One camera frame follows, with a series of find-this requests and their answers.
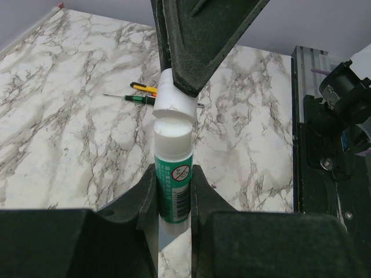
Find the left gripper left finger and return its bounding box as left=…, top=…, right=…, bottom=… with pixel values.
left=1, top=166, right=158, bottom=277

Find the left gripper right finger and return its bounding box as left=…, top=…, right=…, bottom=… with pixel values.
left=191, top=165, right=358, bottom=277

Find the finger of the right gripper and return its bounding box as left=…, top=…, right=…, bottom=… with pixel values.
left=151, top=0, right=269, bottom=98

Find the green white glue stick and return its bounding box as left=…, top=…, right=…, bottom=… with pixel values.
left=154, top=118, right=193, bottom=235

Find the grey paper envelope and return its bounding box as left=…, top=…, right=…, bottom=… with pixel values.
left=159, top=217, right=189, bottom=251

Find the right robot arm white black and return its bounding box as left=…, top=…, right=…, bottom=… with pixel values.
left=151, top=1, right=370, bottom=234

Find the green handled screwdriver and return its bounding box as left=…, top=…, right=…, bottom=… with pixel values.
left=104, top=94, right=155, bottom=106

